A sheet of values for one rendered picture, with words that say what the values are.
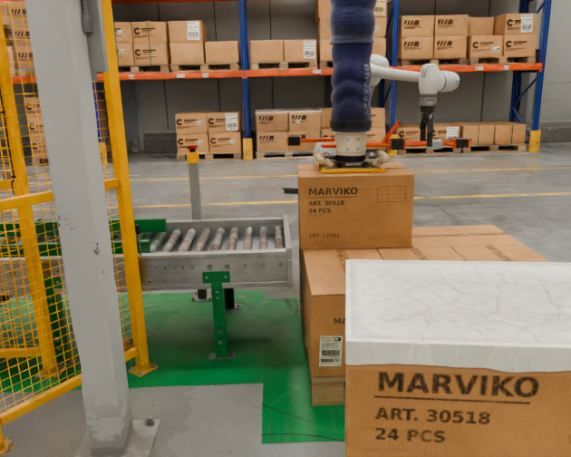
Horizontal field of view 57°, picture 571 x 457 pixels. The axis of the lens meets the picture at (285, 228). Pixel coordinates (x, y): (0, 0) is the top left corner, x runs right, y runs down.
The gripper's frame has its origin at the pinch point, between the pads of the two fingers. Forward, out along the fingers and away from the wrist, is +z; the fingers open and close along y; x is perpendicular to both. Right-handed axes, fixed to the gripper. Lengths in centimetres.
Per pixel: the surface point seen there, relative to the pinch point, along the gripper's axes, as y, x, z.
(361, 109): 10.7, -37.5, -19.6
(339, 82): 7, -49, -33
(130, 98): -821, -386, -5
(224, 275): 38, -110, 60
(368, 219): 21, -34, 37
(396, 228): 22, -19, 42
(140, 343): 49, -153, 91
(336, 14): 8, -50, -66
